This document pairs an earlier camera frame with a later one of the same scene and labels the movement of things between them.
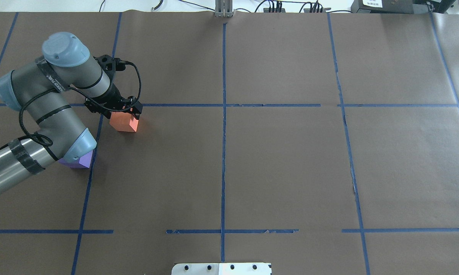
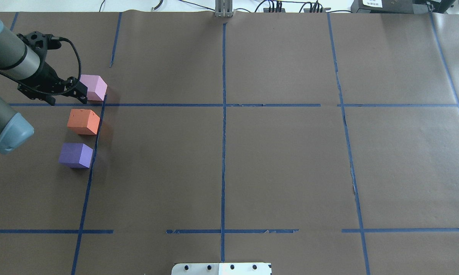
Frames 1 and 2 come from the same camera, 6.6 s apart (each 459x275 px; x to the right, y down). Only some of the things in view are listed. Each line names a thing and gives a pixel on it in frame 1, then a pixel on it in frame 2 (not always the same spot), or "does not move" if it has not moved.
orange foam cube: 123,121 to 83,121
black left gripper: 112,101 to 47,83
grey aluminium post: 224,8 does not move
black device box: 402,6 does not move
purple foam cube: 83,162 does not move
